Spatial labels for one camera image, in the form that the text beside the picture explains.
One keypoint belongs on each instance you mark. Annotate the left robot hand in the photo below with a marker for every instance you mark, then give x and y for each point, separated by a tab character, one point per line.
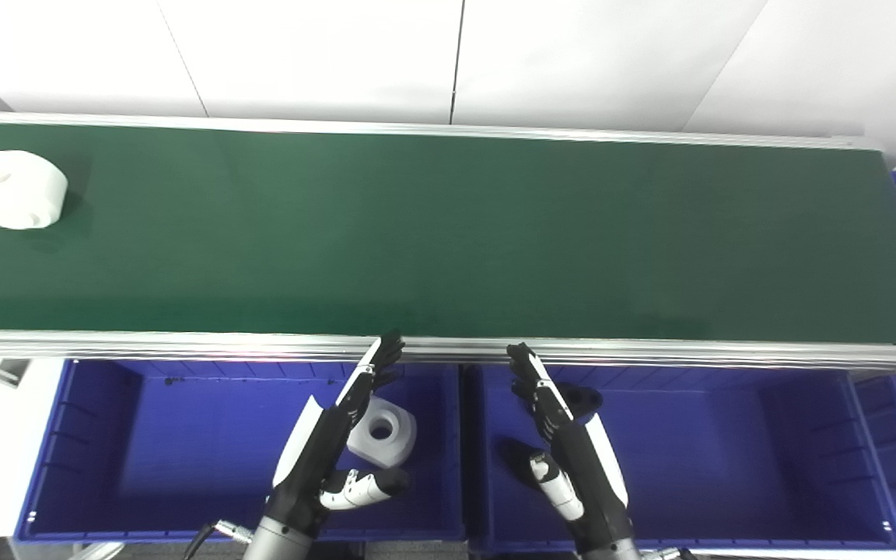
316	459

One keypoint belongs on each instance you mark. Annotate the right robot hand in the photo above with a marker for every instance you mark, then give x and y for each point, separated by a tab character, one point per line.
588	474

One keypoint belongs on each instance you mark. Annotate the white round plastic part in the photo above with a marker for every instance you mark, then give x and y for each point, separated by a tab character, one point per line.
16	190
397	447

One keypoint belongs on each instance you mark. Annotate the black plastic part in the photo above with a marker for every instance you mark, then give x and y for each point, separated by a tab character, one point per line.
588	400

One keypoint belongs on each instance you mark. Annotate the large blue plastic bin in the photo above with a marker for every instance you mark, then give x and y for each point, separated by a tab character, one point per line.
183	451
712	467

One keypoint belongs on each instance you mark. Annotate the green conveyor belt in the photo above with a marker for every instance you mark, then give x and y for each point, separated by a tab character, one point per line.
183	342
448	233

